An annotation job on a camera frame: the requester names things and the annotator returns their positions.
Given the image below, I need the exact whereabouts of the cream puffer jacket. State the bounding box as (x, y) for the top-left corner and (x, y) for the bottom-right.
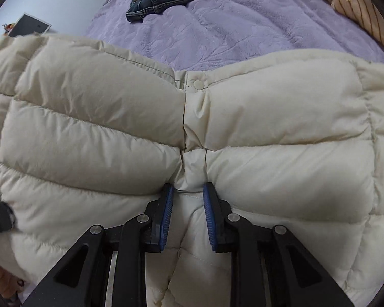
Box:
(0, 35), (384, 307)

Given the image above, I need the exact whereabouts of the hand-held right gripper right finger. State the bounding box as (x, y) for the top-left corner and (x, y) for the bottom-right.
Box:
(203, 182), (356, 307)

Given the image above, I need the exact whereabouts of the brown striped beige garment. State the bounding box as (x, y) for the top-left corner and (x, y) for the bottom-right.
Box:
(282, 0), (384, 49)

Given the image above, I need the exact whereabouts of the white-framed grey board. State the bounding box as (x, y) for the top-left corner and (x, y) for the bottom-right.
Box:
(7, 13), (52, 37)

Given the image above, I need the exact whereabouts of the person's left hand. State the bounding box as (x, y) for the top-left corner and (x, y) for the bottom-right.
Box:
(0, 255), (24, 296)

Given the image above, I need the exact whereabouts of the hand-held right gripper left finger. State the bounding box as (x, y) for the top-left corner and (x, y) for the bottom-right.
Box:
(22, 184), (174, 307)

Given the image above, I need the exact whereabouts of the purple fleece blanket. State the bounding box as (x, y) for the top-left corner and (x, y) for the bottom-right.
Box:
(85, 0), (384, 71)

